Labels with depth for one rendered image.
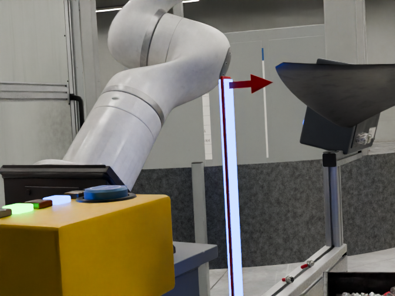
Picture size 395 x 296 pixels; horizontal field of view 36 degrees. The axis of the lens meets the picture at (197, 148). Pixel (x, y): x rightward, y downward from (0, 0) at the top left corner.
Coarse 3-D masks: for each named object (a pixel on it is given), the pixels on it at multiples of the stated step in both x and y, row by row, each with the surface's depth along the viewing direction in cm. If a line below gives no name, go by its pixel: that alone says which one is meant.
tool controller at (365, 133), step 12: (324, 60) 128; (312, 120) 130; (324, 120) 129; (372, 120) 140; (312, 132) 130; (324, 132) 129; (336, 132) 128; (348, 132) 127; (360, 132) 132; (372, 132) 144; (312, 144) 130; (324, 144) 129; (336, 144) 128; (348, 144) 127; (360, 144) 135; (372, 144) 149
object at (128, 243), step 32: (0, 224) 45; (32, 224) 44; (64, 224) 43; (96, 224) 46; (128, 224) 50; (160, 224) 54; (0, 256) 45; (32, 256) 43; (64, 256) 43; (96, 256) 46; (128, 256) 50; (160, 256) 54; (0, 288) 45; (32, 288) 44; (64, 288) 43; (96, 288) 46; (128, 288) 50; (160, 288) 54
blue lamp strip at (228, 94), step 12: (228, 84) 76; (228, 96) 76; (228, 108) 76; (228, 120) 76; (228, 132) 76; (228, 144) 76; (228, 156) 76; (228, 168) 76; (240, 252) 78; (240, 264) 78; (240, 276) 78; (240, 288) 78
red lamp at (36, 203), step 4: (32, 200) 52; (36, 200) 52; (40, 200) 52; (44, 200) 52; (48, 200) 52; (36, 204) 51; (40, 204) 51; (44, 204) 51; (48, 204) 52; (52, 204) 52; (36, 208) 51; (40, 208) 51
